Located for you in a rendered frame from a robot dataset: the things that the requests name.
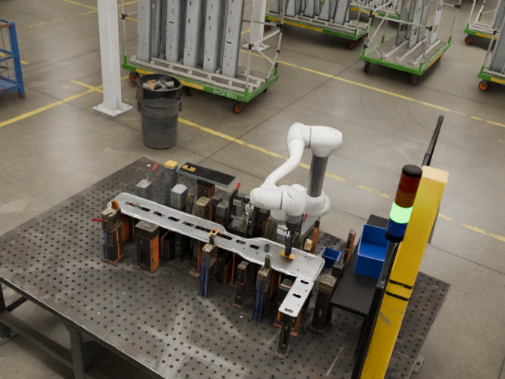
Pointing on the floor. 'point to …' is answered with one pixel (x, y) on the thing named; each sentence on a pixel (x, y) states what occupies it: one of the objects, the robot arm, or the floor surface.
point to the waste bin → (158, 108)
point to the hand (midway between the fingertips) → (288, 249)
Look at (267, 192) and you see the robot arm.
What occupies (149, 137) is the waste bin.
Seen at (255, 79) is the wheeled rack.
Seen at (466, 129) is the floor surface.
